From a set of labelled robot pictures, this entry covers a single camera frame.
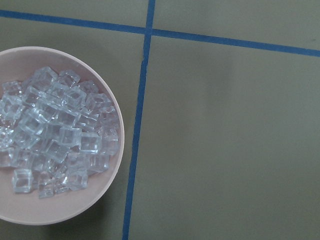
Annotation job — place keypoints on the pile of clear ice cubes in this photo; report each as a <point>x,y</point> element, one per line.
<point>56,130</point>

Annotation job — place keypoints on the pink bowl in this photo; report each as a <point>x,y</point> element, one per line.
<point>26,208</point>

